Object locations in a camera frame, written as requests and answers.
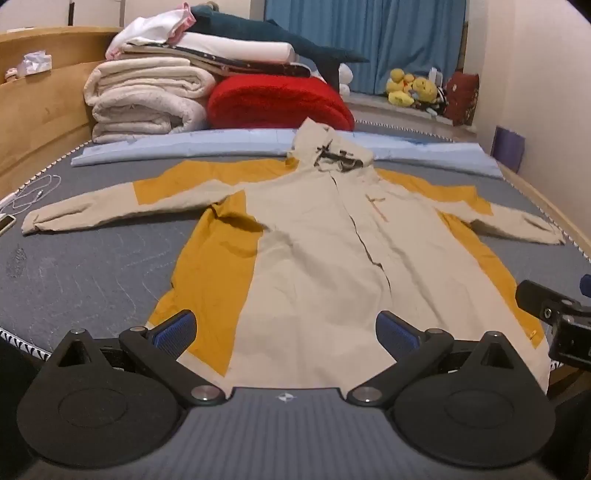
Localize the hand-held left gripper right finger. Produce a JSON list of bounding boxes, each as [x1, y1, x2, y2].
[[346, 310, 523, 408]]

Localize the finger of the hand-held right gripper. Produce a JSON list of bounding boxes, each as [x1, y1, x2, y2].
[[516, 279, 583, 324]]

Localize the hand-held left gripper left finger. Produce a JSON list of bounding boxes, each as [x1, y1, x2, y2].
[[48, 309, 229, 408]]

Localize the beige and yellow hooded jacket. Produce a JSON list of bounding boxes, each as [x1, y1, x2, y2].
[[21, 117, 566, 407]]

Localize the purple bag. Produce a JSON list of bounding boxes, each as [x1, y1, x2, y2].
[[492, 126, 526, 174]]

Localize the light blue folded sheet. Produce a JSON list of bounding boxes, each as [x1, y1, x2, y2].
[[71, 128, 504, 180]]

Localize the red bag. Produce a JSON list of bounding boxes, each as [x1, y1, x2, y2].
[[444, 70, 481, 127]]

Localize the rolled white quilt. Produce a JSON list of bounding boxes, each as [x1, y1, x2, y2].
[[83, 56, 218, 145]]

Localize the yellow plush toy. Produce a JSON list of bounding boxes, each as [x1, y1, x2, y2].
[[387, 68, 416, 108], [410, 76, 438, 106]]

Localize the red fleece blanket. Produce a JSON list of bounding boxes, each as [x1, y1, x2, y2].
[[207, 75, 355, 134]]

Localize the white plush toy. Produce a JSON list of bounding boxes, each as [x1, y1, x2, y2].
[[336, 62, 354, 95]]

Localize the dark patterned folded blanket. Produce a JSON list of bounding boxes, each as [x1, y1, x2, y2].
[[185, 50, 312, 79]]

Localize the white and pink folded bedding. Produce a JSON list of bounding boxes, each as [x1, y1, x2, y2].
[[122, 31, 298, 65]]

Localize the blue curtain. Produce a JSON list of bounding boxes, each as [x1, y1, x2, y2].
[[264, 0, 469, 95]]

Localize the crumpled white tissue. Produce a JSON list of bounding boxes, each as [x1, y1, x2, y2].
[[17, 52, 54, 77]]

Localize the pink and white cloth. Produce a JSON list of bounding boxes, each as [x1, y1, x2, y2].
[[105, 2, 197, 61]]

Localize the dark blue shark plush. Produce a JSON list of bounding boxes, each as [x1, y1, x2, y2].
[[187, 2, 370, 86]]

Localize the white cable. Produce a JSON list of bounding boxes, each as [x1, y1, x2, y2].
[[0, 174, 63, 214]]

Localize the wooden bed frame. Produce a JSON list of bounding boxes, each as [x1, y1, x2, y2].
[[0, 25, 591, 259]]

